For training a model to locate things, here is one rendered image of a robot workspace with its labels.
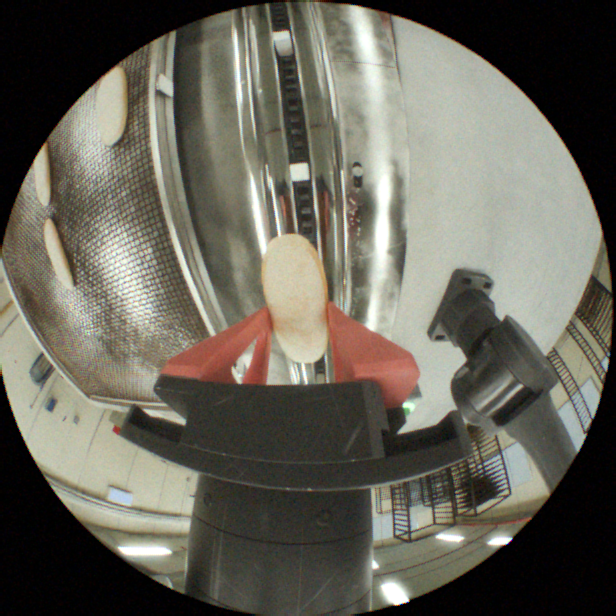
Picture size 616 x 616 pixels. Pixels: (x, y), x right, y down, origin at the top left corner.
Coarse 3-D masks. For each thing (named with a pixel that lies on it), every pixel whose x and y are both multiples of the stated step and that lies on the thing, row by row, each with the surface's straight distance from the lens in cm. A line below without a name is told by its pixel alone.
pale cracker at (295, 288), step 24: (288, 240) 10; (264, 264) 11; (288, 264) 10; (312, 264) 10; (264, 288) 11; (288, 288) 11; (312, 288) 11; (288, 312) 12; (312, 312) 12; (288, 336) 13; (312, 336) 13; (312, 360) 15
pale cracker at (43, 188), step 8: (40, 152) 35; (48, 152) 34; (40, 160) 34; (48, 160) 33; (40, 168) 34; (48, 168) 32; (40, 176) 33; (48, 176) 32; (40, 184) 33; (48, 184) 32; (40, 192) 33; (48, 192) 32; (40, 200) 33; (48, 200) 32
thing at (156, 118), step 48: (144, 48) 27; (48, 144) 35; (96, 144) 24; (144, 144) 20; (144, 192) 19; (96, 240) 24; (48, 288) 40; (96, 288) 27; (144, 288) 22; (192, 288) 19; (48, 336) 54; (192, 336) 23; (96, 384) 53
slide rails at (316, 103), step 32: (256, 32) 25; (256, 64) 22; (320, 64) 21; (256, 96) 20; (320, 96) 19; (320, 128) 18; (288, 160) 18; (320, 160) 18; (288, 192) 18; (320, 192) 17; (288, 224) 18; (320, 224) 18; (320, 256) 19
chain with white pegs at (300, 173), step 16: (288, 32) 22; (288, 48) 22; (288, 80) 22; (288, 96) 21; (288, 112) 20; (288, 128) 19; (304, 144) 19; (304, 160) 19; (304, 176) 15; (304, 208) 19; (304, 224) 19; (320, 368) 31
